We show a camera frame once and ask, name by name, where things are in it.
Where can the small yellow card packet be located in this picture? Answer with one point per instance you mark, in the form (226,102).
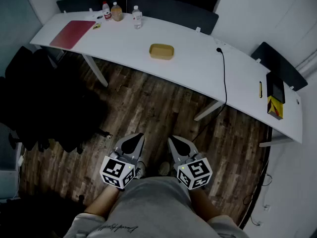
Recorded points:
(97,26)

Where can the clear water bottle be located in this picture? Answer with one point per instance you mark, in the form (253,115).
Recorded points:
(137,18)

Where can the yellow pen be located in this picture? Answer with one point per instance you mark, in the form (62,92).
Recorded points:
(260,89)

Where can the red-label water bottle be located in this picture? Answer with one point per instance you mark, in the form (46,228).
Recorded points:
(107,12)

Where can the yellow and black box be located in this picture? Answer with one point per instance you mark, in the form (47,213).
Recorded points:
(275,108)

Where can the person's left forearm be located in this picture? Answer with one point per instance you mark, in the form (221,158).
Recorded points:
(102,202)

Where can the white table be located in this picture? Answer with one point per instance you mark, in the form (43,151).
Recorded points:
(123,41)

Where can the red flat mat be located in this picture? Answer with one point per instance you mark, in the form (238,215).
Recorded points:
(71,33)

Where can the amber drink bottle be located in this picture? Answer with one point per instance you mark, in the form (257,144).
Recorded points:
(117,13)

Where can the person's shoe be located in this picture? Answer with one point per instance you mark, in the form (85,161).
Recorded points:
(140,170)
(164,168)

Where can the person's right forearm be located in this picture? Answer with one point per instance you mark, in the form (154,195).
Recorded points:
(205,204)

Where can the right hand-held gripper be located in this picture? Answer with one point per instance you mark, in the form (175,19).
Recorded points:
(195,172)

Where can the dark grey desk partition panel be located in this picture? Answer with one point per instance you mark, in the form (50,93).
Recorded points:
(173,11)
(79,2)
(280,63)

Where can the person's left shoe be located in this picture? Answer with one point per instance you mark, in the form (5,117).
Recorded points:
(140,170)

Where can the black office chair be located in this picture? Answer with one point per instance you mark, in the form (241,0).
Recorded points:
(49,95)

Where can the white wall socket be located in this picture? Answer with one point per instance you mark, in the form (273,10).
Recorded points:
(267,207)
(259,223)

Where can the person's right shoe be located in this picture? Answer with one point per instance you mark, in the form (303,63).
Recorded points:
(164,168)

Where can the person's grey shirt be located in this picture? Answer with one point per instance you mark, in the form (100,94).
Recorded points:
(153,207)

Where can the white low cabinet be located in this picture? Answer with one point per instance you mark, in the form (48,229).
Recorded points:
(7,177)

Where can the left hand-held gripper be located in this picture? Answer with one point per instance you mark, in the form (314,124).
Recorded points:
(116,170)

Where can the yellow rectangular tray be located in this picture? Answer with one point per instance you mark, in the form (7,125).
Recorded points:
(161,51)

